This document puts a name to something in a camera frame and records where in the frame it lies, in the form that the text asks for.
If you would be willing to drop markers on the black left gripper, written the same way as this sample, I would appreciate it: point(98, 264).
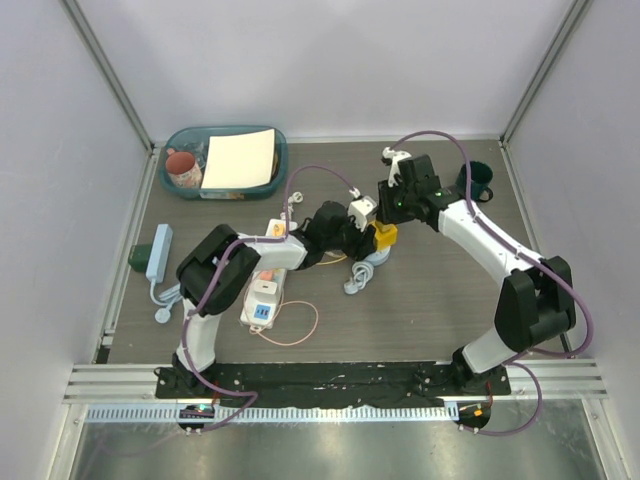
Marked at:
point(362, 244)

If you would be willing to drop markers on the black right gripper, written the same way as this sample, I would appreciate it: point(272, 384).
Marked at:
point(389, 214)

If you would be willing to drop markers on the yellow cube socket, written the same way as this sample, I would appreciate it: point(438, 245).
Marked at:
point(385, 235)

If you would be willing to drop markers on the light blue round socket base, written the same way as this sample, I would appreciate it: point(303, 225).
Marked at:
point(379, 257)

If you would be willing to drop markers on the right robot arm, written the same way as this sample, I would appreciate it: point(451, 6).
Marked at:
point(534, 305)

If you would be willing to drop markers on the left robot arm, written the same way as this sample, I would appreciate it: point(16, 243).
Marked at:
point(214, 274)

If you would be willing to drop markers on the pink plug adapter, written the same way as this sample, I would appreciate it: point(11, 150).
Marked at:
point(268, 275)

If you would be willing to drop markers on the dark green mug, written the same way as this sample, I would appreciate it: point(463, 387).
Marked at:
point(480, 179)

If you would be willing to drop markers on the white charger block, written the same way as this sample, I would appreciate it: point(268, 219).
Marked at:
point(265, 292)

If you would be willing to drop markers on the white power strip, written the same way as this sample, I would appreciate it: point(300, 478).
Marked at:
point(257, 315)

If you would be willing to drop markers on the white paper sheet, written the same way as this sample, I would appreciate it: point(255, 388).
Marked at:
point(240, 160)

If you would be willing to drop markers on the red patterned cup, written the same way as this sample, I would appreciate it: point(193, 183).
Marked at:
point(183, 169)

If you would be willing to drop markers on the teal plastic basin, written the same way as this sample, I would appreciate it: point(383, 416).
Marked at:
point(196, 141)

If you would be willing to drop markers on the light blue power strip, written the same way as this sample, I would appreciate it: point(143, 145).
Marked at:
point(158, 258)

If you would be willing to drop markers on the dark green box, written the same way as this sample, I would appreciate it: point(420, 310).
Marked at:
point(139, 256)

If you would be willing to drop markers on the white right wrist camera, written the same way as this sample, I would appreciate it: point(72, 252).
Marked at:
point(392, 158)

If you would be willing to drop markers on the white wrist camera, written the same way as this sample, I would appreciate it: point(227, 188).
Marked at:
point(392, 158)
point(361, 209)

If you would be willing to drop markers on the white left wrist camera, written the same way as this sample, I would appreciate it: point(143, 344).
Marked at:
point(361, 209)

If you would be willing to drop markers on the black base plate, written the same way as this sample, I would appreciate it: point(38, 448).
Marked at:
point(353, 384)

